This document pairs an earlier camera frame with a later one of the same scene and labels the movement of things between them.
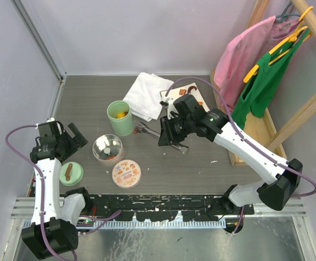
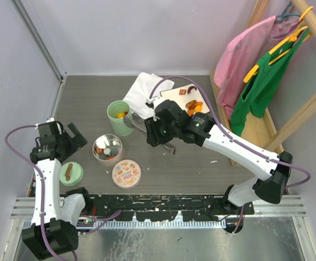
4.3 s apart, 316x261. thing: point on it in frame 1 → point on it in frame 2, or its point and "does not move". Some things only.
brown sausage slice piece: x=136 y=130 → x=99 y=150
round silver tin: x=107 y=149 does not move
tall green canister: x=123 y=126 does not move
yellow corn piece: x=120 y=115 does not move
